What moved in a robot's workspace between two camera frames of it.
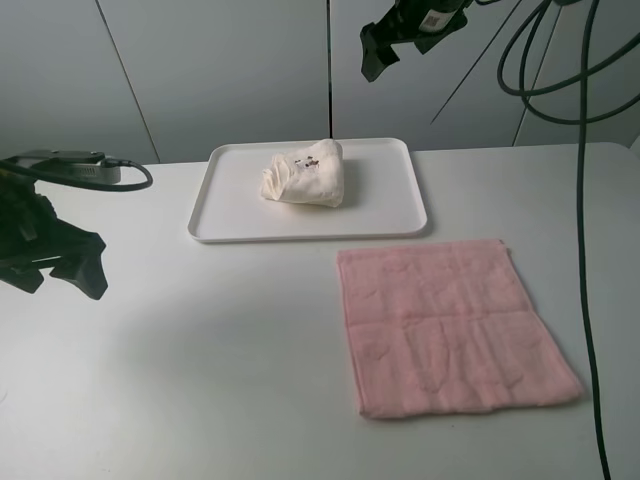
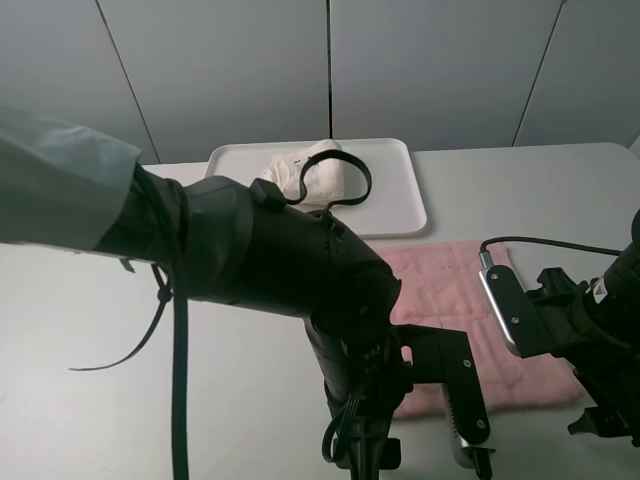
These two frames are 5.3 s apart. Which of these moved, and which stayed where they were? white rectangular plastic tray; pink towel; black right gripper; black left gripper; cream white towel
Moved: black left gripper; black right gripper
Stayed: cream white towel; pink towel; white rectangular plastic tray
